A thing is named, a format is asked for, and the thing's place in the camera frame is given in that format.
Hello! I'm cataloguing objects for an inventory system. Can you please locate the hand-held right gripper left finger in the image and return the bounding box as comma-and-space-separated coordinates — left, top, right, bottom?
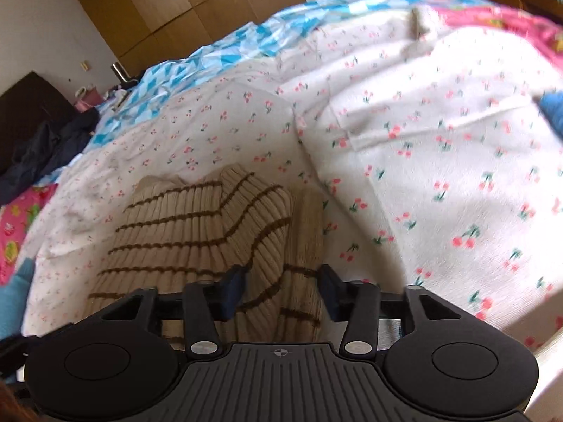
90, 265, 246, 360

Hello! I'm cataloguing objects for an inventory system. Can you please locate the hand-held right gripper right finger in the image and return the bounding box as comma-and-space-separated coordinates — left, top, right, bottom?
319, 264, 468, 359

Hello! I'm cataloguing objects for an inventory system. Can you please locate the beige brown-striped knit sweater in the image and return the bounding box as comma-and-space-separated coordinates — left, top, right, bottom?
87, 162, 330, 351

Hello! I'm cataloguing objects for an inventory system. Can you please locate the blue plush towel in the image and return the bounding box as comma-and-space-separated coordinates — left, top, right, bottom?
0, 258, 37, 340

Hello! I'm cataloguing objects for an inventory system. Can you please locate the pink printed pillow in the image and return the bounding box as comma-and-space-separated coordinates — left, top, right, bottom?
0, 183, 59, 284

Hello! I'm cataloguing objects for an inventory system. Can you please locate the white cherry-print blanket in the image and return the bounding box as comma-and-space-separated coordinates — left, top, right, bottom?
20, 2, 563, 358

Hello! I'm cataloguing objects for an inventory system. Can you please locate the dark navy jacket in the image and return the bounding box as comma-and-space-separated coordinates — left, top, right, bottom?
0, 108, 101, 205

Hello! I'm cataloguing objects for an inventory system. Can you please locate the blue white checked quilt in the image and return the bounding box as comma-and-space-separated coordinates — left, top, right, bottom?
88, 0, 478, 150

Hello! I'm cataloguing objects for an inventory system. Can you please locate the pink basket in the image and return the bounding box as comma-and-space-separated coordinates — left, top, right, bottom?
74, 87, 103, 113

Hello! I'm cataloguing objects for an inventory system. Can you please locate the dark brown headboard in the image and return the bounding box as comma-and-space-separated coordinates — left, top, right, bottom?
0, 70, 76, 174

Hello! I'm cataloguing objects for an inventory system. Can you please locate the blue cloth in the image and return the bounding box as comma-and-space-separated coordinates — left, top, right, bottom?
539, 91, 563, 129

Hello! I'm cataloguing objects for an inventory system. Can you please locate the wooden wardrobe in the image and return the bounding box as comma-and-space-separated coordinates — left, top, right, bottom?
57, 0, 331, 77

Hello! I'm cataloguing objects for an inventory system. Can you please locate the pink printed cloth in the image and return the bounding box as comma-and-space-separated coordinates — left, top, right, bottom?
440, 4, 563, 77

